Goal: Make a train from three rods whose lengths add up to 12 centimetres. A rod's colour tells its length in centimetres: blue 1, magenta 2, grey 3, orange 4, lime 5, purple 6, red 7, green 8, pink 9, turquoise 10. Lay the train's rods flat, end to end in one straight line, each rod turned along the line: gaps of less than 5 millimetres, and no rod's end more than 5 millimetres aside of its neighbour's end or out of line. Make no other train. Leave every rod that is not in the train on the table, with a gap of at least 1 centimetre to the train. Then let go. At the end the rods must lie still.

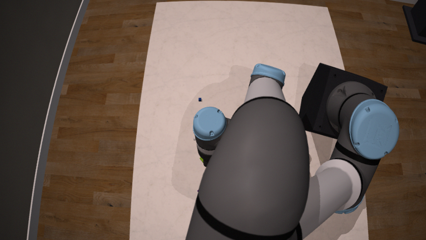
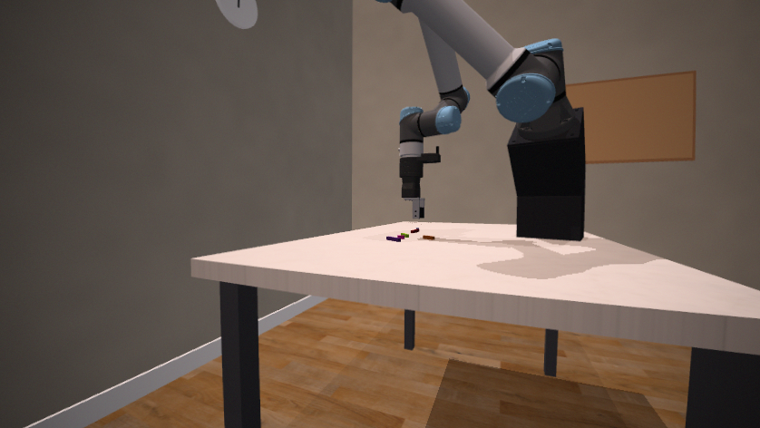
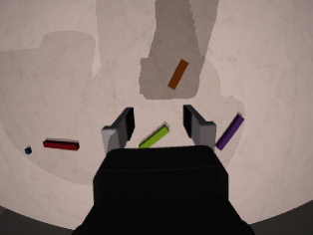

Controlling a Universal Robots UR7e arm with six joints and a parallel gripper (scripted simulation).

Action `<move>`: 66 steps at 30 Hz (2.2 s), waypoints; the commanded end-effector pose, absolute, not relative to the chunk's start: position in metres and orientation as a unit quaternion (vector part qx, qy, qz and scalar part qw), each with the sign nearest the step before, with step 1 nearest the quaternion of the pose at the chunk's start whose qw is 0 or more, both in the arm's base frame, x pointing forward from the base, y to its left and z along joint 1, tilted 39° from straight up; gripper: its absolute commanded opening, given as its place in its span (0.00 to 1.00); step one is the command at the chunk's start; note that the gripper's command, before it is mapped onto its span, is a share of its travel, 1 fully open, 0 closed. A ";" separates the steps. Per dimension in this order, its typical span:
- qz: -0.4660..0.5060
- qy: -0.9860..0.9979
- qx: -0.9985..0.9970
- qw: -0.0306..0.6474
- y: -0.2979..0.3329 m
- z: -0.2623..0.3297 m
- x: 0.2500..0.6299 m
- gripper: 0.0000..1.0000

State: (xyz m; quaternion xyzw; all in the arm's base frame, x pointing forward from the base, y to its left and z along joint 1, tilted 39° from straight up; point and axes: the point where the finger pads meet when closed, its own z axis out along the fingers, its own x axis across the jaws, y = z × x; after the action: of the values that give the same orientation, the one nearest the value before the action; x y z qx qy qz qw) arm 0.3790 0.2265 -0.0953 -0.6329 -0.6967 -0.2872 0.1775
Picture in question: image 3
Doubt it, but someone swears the small blue cube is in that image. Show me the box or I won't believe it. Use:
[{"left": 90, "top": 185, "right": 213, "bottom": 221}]
[{"left": 24, "top": 147, "right": 32, "bottom": 154}]

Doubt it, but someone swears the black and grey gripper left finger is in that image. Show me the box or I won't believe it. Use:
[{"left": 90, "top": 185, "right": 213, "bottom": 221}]
[{"left": 101, "top": 108, "right": 135, "bottom": 155}]

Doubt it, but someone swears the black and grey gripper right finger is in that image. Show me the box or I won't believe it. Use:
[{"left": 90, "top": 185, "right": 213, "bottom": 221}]
[{"left": 183, "top": 105, "right": 216, "bottom": 151}]

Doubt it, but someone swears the orange rod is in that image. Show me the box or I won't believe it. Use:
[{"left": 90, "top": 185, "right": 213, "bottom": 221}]
[{"left": 167, "top": 60, "right": 188, "bottom": 90}]

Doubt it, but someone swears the lime green rod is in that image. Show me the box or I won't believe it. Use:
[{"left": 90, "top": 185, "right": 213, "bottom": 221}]
[{"left": 139, "top": 124, "right": 169, "bottom": 147}]

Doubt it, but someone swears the dark red rod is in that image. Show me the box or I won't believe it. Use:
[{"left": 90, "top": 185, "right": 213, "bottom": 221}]
[{"left": 43, "top": 139, "right": 80, "bottom": 150}]

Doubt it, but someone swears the purple rod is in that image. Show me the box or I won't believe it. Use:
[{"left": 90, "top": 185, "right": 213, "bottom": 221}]
[{"left": 215, "top": 114, "right": 244, "bottom": 150}]

